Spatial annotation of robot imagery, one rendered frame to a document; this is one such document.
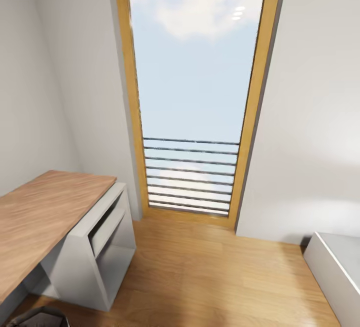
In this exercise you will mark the fixed window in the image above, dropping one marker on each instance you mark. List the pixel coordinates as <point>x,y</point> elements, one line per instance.
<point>194,72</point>

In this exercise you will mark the nightstand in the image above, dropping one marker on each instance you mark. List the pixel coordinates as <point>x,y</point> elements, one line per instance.
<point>334,260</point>

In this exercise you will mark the desk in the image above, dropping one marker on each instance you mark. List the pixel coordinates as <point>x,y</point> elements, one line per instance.
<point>67,236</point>

